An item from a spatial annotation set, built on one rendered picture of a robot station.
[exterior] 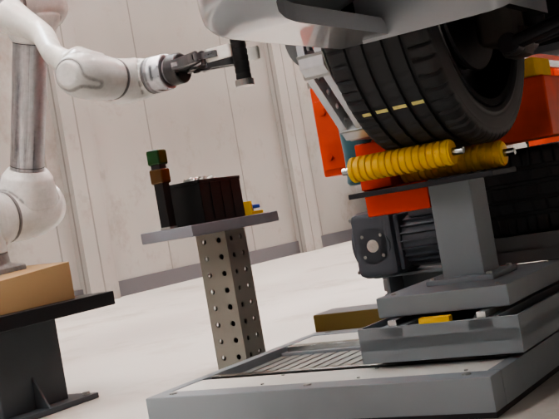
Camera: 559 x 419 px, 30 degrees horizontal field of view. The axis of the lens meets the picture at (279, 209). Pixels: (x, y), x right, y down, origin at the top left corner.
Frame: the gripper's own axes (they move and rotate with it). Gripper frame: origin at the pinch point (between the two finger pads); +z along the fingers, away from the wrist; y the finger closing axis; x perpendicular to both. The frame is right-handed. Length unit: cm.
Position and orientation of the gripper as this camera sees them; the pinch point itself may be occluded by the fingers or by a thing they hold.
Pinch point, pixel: (239, 52)
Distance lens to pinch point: 245.9
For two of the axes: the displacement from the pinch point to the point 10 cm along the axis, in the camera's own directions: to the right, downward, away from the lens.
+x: -1.7, -9.9, 0.0
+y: -5.1, 0.9, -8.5
